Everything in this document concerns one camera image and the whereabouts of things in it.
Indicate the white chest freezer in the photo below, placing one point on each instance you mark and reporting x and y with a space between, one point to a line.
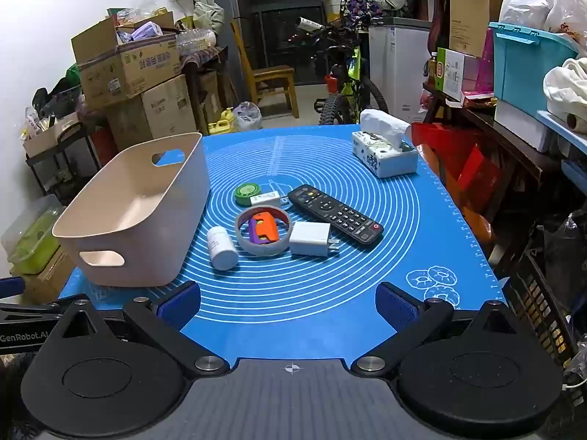
399 73

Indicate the black remote control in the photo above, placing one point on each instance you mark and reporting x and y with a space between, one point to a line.
334 213

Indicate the white plastic bag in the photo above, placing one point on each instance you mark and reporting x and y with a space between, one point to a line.
247 115

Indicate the pack of water bottles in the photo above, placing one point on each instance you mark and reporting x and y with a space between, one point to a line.
195 40

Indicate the blue plastic storage bin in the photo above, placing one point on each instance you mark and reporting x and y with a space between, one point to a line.
527 68

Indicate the small white box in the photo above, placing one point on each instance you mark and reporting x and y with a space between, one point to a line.
267 199

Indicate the beige plastic basket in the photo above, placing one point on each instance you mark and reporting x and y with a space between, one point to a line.
114 201

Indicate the tall brown cardboard box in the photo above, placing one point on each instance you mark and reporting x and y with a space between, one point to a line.
477 9

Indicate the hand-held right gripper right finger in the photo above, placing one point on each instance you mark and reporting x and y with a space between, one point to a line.
397 306

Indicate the large taped cardboard box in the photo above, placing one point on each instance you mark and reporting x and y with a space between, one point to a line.
160 110

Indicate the white cloth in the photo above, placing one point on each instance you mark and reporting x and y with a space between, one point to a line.
566 91

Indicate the open printed cardboard box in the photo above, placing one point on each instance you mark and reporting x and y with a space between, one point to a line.
128 68

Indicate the blue silicone mat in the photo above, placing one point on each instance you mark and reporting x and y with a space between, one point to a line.
321 279

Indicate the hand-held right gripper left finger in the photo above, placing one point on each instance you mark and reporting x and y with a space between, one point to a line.
178 306

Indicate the printed tissue pack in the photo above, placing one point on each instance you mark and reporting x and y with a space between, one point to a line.
383 156

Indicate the orange purple plastic toy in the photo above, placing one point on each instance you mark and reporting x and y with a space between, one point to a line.
265 229

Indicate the white tape roll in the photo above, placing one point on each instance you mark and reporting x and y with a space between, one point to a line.
262 250

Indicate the yellow plastic jug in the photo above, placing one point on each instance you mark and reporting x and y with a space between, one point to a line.
225 121

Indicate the red bags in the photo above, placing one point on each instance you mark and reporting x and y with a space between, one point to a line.
458 165

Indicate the pink transparent box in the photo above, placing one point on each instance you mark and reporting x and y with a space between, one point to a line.
481 64

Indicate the small brown cardboard box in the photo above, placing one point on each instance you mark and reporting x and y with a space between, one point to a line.
48 279

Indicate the green white carton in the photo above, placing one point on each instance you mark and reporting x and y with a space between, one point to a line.
451 73

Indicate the black metal rack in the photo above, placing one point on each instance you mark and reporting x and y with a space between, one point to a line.
59 156

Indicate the black plastic crate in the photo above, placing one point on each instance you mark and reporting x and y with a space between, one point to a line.
545 302

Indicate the green black bicycle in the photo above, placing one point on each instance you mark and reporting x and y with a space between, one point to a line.
346 82

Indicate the green container clear lid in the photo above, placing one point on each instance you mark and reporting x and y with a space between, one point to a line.
32 238

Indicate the white power adapter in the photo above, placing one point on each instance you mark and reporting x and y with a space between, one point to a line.
309 238

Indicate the green round tin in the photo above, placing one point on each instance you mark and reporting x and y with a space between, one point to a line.
247 192

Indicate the white pill bottle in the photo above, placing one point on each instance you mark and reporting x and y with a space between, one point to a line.
222 250

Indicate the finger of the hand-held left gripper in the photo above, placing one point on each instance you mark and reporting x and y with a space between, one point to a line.
10 285

